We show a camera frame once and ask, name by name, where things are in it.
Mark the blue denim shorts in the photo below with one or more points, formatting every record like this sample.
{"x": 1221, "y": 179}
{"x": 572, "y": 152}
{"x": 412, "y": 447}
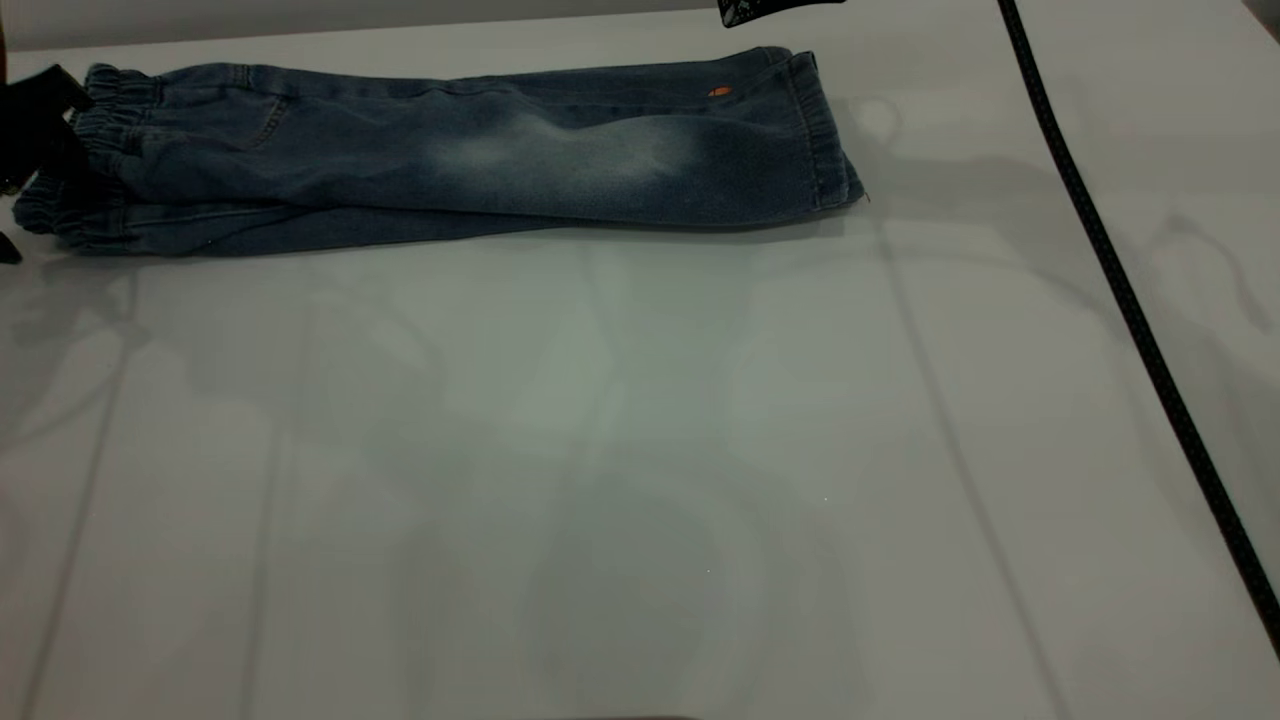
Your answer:
{"x": 450, "y": 150}

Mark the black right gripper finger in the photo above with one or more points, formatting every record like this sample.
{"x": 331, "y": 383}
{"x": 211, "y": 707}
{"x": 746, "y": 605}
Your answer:
{"x": 770, "y": 8}

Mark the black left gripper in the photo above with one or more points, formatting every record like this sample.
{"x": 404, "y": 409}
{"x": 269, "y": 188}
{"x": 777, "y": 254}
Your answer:
{"x": 45, "y": 105}

